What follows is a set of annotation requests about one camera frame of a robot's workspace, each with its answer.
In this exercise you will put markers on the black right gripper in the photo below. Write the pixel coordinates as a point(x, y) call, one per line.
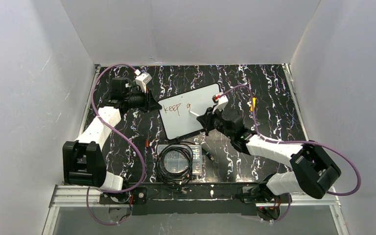
point(213, 118)

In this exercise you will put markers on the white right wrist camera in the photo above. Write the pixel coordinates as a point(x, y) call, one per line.
point(220, 101)

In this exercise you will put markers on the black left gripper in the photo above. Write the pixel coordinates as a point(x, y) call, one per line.
point(147, 101)

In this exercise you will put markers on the red whiteboard marker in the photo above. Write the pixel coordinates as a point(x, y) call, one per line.
point(194, 113)

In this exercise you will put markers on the clear plastic parts box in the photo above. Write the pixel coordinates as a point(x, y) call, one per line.
point(177, 157)

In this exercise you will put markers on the small white whiteboard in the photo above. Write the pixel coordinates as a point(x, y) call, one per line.
point(176, 118)

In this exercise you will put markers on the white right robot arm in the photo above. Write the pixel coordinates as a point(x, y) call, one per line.
point(313, 170)

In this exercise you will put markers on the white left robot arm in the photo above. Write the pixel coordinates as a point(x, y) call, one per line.
point(83, 163)

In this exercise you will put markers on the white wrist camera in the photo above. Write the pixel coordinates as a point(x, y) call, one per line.
point(220, 101)
point(142, 80)

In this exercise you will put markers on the aluminium front rail frame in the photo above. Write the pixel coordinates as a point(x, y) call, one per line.
point(80, 196)

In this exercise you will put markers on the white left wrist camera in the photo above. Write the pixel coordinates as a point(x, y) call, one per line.
point(142, 80)

